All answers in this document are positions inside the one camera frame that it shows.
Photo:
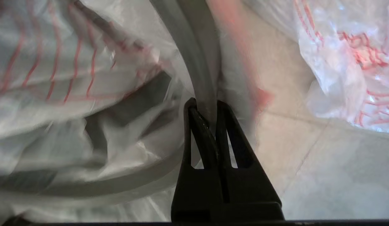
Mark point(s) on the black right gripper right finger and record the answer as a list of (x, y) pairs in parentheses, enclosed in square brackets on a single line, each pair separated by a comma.
[(251, 191)]

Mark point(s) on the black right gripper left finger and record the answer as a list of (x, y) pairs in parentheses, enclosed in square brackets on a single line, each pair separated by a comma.
[(197, 188)]

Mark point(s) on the white red-print plastic bag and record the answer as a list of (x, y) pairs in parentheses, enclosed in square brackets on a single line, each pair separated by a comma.
[(72, 110)]

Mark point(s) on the white liner bag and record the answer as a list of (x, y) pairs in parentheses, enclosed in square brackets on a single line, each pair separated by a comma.
[(348, 56)]

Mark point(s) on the black round trash bin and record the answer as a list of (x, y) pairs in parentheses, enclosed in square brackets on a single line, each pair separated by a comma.
[(141, 100)]

